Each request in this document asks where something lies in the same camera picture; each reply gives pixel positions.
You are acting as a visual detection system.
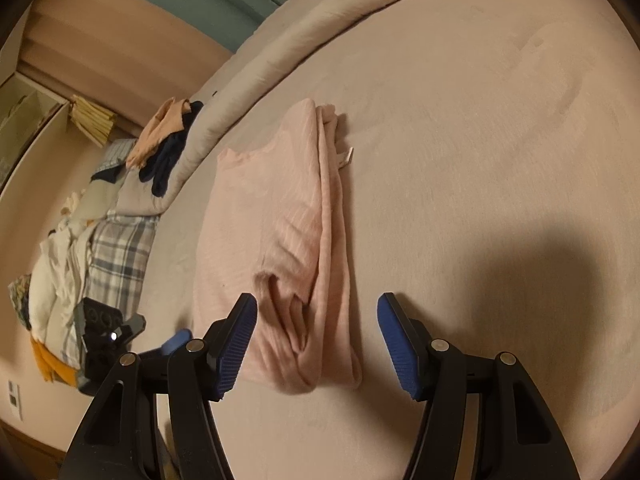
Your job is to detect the white shelf unit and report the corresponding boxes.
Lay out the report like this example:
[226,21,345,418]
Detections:
[0,72,71,191]

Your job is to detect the bed with pink sheet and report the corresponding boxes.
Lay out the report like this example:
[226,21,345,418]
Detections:
[135,0,640,480]

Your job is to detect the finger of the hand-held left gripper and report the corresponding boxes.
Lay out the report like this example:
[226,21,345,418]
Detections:
[160,328,194,357]

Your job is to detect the patterned cloth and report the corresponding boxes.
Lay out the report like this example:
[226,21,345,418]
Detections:
[7,275,33,331]

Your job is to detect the orange cloth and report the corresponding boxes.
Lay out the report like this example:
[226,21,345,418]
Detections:
[30,335,81,388]

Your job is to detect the yellow pleated cloth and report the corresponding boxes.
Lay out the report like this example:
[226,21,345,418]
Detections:
[67,95,118,148]

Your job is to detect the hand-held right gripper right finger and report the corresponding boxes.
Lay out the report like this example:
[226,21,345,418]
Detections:
[376,292,583,480]

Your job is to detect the grey plaid cloth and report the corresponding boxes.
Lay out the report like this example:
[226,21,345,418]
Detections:
[87,214,161,321]

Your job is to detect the navy clothes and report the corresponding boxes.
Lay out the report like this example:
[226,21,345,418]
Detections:
[139,101,206,198]

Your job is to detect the blue striped cloth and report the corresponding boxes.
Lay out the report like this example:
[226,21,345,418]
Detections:
[90,139,138,183]

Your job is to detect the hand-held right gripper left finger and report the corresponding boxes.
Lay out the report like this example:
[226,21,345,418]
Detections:
[60,292,259,480]

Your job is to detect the pale pink comforter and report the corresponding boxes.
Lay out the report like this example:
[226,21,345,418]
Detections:
[117,0,476,216]

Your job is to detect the white wall switch panel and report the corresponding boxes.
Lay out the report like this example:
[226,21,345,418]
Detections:
[6,380,25,421]

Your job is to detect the white clothes pile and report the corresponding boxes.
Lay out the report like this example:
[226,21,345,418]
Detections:
[27,220,96,361]

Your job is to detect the pink striped shirt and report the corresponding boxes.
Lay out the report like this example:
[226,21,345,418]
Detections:
[192,99,363,395]

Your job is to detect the pale grey cloth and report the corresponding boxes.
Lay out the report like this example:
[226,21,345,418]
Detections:
[65,180,121,231]

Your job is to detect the peach cloth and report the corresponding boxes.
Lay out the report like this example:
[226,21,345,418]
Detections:
[125,97,193,171]

